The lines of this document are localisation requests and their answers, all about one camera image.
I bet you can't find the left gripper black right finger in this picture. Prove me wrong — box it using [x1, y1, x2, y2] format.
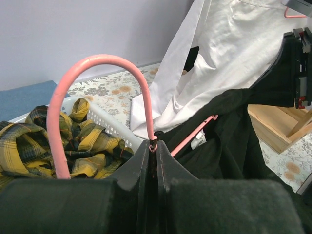
[156, 141, 304, 234]

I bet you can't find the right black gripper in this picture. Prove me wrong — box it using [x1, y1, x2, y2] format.
[250, 27, 312, 109]

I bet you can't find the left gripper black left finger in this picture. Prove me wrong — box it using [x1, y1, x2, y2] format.
[0, 140, 149, 234]

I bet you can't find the yellow plaid shirt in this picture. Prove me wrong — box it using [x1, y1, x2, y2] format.
[0, 97, 134, 191]

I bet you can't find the white shirt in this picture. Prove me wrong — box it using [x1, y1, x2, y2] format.
[130, 0, 312, 139]

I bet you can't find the pink wire hanger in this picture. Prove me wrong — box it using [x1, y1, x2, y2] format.
[284, 7, 307, 19]

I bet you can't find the pink hanger front black shirt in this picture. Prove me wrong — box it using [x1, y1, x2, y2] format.
[46, 54, 219, 180]

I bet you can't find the wooden clothes rack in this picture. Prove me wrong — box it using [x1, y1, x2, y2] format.
[246, 103, 312, 195]

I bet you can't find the white plastic basket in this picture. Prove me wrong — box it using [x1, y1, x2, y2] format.
[8, 96, 142, 153]

